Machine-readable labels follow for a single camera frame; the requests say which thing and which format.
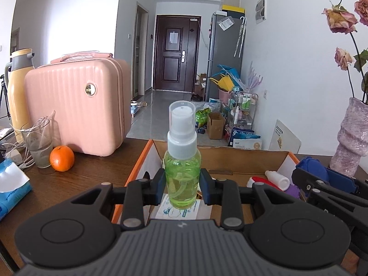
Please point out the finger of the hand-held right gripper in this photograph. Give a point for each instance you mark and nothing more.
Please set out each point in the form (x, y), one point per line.
(342, 181)
(310, 182)

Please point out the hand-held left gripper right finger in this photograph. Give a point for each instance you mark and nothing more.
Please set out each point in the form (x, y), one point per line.
(204, 187)

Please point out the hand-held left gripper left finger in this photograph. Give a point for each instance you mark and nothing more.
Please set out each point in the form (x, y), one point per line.
(159, 187)

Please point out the dark blue round object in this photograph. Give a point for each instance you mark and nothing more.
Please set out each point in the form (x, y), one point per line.
(312, 166)

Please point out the green spray bottle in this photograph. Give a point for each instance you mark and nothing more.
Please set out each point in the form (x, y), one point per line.
(182, 178)

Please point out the orange-rimmed cardboard box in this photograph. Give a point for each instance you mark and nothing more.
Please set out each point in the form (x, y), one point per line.
(247, 158)

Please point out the purple object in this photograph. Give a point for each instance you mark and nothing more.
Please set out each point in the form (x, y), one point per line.
(293, 191)

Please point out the white paper booklet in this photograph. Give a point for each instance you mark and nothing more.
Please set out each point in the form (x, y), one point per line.
(161, 211)

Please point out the small white bottle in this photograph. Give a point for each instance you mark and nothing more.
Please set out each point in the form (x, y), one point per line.
(277, 179)

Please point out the pink textured vase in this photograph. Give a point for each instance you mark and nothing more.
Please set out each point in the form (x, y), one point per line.
(350, 138)

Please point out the white leaning board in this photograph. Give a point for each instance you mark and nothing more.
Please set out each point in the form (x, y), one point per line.
(284, 138)

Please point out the small brown cardboard box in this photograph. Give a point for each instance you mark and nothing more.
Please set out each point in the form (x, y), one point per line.
(216, 128)

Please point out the blue and white packet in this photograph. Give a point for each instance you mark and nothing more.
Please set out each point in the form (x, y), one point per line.
(245, 142)

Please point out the green printed bag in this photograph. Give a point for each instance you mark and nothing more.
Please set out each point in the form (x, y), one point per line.
(201, 119)

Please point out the clear plastic bag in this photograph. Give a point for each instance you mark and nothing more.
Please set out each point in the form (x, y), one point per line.
(212, 107)

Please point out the pet bowl stand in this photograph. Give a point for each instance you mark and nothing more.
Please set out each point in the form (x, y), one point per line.
(135, 107)

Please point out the pink bucket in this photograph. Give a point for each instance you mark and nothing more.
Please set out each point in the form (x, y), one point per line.
(224, 95)

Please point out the orange fruit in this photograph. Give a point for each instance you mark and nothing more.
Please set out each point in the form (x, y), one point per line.
(61, 158)

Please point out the yellow bag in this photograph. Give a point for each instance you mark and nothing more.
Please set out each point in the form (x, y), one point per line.
(224, 83)

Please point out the lilac plastic hangers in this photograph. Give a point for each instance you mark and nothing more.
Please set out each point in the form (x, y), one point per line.
(253, 79)

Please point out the pink hard-shell suitcase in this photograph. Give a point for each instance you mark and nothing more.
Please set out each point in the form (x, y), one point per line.
(72, 106)

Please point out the clear drinking glass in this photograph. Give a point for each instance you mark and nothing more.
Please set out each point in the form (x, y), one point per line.
(38, 152)

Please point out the dark brown door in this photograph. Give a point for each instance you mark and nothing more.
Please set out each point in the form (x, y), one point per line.
(175, 60)

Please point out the grey refrigerator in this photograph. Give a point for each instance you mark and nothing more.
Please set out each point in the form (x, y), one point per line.
(222, 49)

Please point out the white power strip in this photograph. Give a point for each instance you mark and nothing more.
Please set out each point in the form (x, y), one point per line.
(15, 156)

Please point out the blue tissue packet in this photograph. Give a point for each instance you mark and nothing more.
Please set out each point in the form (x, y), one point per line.
(11, 189)

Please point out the white folded umbrella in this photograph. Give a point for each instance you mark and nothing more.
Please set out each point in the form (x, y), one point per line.
(241, 36)

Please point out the large dried pink rose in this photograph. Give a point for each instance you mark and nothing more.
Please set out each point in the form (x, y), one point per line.
(340, 20)

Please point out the paper sheet on refrigerator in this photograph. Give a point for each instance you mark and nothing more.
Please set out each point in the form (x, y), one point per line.
(225, 23)

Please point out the yellow thermos jug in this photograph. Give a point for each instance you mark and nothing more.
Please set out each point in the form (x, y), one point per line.
(17, 97)

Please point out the black tripod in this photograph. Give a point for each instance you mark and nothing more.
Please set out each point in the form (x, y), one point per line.
(4, 97)

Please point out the yellow and black box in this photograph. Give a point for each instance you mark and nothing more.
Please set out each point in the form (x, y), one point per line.
(233, 8)

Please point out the white wall panel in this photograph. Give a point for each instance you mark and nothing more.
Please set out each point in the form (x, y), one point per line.
(260, 8)

